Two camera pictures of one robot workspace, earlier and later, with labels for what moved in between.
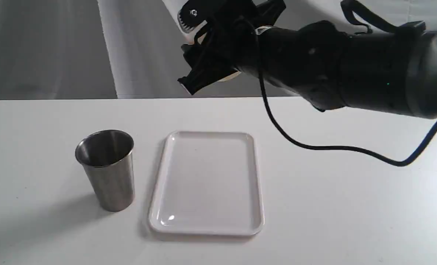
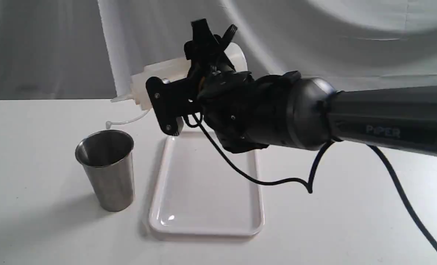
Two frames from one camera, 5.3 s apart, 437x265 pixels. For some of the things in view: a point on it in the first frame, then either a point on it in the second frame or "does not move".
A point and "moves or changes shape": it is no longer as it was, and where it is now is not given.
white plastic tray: x=207 y=183 does not move
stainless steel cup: x=108 y=156 does not move
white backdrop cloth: x=59 y=49 does not move
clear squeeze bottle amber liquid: x=190 y=37 moves or changes shape
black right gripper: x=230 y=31 -> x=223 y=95
